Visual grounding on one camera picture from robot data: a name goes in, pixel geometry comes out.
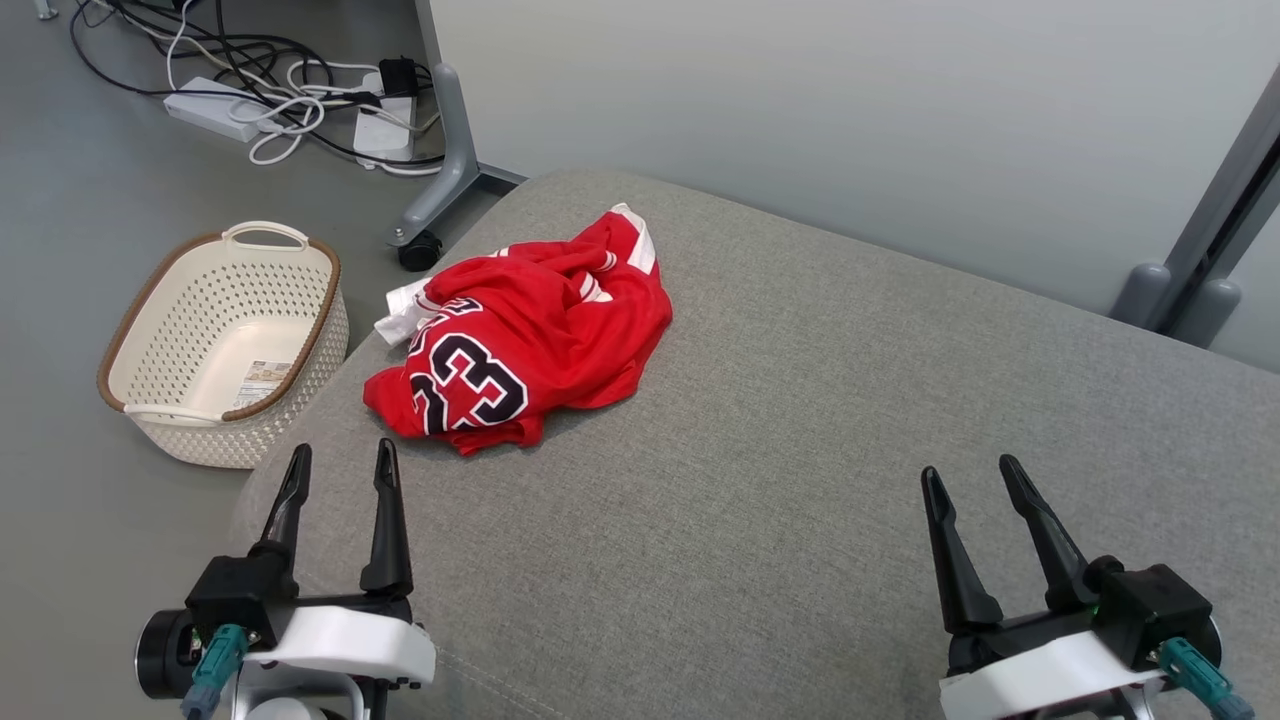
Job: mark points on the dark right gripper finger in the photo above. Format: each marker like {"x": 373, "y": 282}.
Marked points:
{"x": 958, "y": 570}
{"x": 1050, "y": 550}

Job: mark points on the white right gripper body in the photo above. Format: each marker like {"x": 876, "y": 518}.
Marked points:
{"x": 1040, "y": 680}

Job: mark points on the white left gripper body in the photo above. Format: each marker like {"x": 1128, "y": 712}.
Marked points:
{"x": 350, "y": 645}

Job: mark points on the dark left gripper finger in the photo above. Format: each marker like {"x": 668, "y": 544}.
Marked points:
{"x": 288, "y": 510}
{"x": 388, "y": 530}

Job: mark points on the red jersey with white sleeves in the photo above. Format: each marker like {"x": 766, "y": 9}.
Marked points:
{"x": 560, "y": 350}

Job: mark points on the red shorts with white stripe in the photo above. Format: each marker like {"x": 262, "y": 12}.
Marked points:
{"x": 610, "y": 240}

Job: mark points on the paper label in basket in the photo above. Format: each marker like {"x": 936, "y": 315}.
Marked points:
{"x": 262, "y": 384}

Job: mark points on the cream perforated laundry basket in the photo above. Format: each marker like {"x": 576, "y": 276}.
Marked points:
{"x": 180, "y": 320}

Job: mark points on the black caster wheel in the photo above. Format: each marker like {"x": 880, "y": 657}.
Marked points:
{"x": 420, "y": 252}

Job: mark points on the grey partition leg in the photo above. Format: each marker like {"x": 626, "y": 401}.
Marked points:
{"x": 455, "y": 150}

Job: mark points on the white power box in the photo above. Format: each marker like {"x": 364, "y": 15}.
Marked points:
{"x": 385, "y": 130}

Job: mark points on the long white power strip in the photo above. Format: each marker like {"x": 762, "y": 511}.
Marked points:
{"x": 215, "y": 108}

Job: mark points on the black power adapter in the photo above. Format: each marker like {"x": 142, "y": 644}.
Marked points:
{"x": 398, "y": 76}

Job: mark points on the grey metal furniture foot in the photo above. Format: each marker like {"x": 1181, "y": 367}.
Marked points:
{"x": 45, "y": 10}

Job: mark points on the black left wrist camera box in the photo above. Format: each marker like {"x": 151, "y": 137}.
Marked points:
{"x": 240, "y": 595}

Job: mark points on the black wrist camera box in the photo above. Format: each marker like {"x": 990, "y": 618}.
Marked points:
{"x": 240, "y": 595}
{"x": 1150, "y": 610}

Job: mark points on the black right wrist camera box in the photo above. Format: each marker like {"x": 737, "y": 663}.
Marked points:
{"x": 1150, "y": 610}

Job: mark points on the grey rounded post foot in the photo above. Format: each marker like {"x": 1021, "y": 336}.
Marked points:
{"x": 1138, "y": 295}
{"x": 1208, "y": 312}

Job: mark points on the grey partition post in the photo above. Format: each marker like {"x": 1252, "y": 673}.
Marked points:
{"x": 1230, "y": 170}

